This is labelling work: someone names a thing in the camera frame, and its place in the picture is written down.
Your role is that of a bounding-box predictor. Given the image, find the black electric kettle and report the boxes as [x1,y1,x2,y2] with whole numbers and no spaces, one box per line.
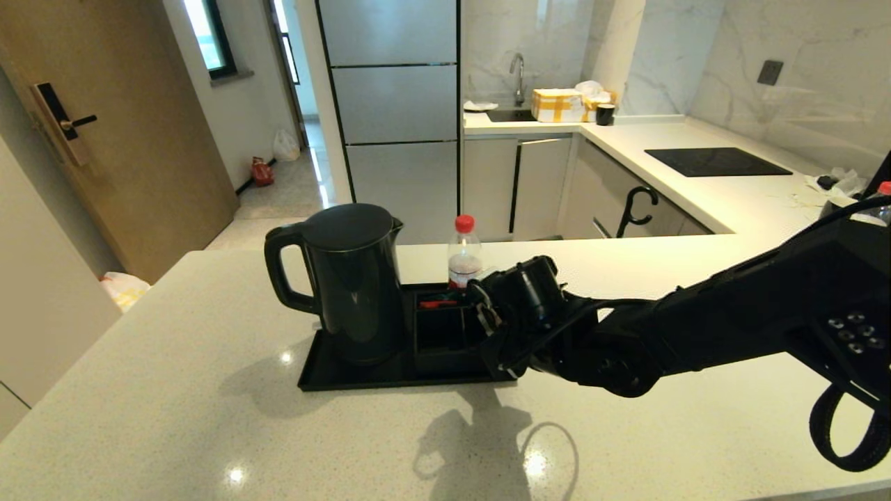
[264,203,406,366]

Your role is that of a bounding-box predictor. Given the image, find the black compartment organizer box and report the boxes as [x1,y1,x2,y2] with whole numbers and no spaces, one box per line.
[413,287,502,378]

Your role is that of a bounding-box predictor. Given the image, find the grey sink base cabinet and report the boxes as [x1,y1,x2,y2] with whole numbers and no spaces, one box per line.
[463,136,573,242]

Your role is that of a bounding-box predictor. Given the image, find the black serving tray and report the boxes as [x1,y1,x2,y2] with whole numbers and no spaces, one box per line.
[298,282,519,392]

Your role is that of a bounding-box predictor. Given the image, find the black curved hook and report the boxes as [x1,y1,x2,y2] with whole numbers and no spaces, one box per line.
[615,186,659,239]

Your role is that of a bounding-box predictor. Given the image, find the grey cooktop base cabinet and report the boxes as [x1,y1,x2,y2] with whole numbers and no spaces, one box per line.
[560,136,714,240]

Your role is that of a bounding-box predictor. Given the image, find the silver refrigerator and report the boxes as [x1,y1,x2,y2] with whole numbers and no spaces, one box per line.
[315,0,465,246]

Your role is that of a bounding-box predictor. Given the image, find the cardboard box yellow tape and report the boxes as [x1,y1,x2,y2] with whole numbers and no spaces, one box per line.
[530,89,584,124]

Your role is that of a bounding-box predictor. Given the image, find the small box yellow tape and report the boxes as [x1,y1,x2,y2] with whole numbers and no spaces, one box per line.
[581,93,617,123]

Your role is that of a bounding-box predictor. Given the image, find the chrome faucet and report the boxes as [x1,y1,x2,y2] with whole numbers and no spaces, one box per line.
[509,54,527,107]

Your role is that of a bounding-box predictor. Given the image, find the white plastic bag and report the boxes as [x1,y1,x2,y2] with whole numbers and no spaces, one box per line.
[273,129,302,163]

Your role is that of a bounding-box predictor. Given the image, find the black induction cooktop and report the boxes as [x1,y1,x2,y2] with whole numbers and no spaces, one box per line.
[643,148,793,178]

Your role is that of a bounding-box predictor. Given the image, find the white crumpled tissue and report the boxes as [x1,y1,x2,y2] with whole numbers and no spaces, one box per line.
[804,167,866,198]

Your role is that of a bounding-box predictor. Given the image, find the translucent bag colourful contents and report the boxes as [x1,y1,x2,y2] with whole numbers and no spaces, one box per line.
[101,271,152,312]

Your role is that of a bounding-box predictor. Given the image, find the brown wooden door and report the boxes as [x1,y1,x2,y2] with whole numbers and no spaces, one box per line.
[0,0,239,285]

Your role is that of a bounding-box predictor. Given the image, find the dark framed window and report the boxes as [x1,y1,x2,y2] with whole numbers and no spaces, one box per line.
[182,0,255,86]

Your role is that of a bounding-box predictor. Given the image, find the black monitor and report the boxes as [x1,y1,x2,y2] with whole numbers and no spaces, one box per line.
[867,150,891,196]

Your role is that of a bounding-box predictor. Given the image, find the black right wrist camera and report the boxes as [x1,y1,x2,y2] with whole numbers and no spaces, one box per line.
[484,255,566,328]

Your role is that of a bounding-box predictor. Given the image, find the black cable loop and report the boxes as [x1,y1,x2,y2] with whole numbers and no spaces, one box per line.
[810,385,891,472]

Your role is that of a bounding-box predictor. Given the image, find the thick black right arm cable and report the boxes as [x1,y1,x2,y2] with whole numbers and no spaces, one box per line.
[814,197,891,230]

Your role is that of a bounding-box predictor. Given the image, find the black door lock handle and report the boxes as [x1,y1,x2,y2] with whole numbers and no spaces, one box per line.
[31,82,99,167]

